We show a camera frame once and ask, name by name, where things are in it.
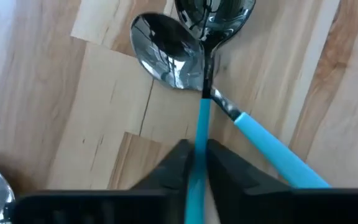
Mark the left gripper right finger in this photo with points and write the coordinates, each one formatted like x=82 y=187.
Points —
x=259 y=205

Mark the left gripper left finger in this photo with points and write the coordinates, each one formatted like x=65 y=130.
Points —
x=154 y=199

